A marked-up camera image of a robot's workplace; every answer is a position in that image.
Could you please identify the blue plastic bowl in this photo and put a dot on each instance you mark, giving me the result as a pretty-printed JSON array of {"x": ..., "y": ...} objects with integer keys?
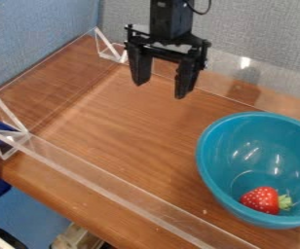
[{"x": 249, "y": 150}]

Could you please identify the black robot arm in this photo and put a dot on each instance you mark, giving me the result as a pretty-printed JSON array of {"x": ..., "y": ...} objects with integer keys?
[{"x": 172, "y": 18}]

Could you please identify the clear acrylic barrier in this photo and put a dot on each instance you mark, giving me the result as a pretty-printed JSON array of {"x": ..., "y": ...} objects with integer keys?
[{"x": 102, "y": 149}]

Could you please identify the beige object under table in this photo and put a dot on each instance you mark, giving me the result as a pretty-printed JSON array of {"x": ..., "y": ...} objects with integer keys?
[{"x": 77, "y": 238}]

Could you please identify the red strawberry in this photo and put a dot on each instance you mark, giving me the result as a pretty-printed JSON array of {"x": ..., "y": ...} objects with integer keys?
[{"x": 265, "y": 200}]

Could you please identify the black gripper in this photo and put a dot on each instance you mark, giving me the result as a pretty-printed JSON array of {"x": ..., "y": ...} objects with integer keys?
[{"x": 188, "y": 48}]

